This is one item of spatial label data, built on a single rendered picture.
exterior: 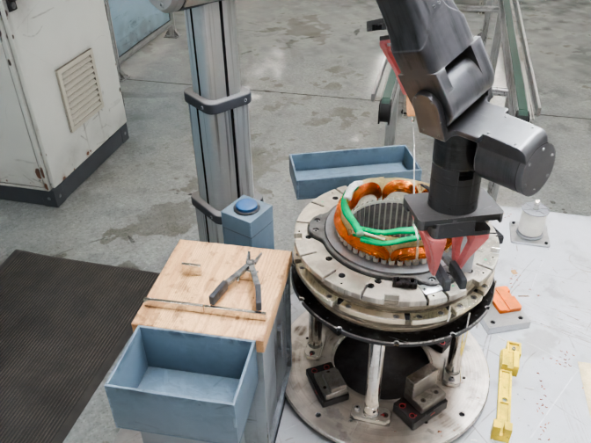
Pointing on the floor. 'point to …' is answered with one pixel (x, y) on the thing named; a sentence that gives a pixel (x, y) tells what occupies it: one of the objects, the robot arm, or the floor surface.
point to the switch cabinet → (55, 98)
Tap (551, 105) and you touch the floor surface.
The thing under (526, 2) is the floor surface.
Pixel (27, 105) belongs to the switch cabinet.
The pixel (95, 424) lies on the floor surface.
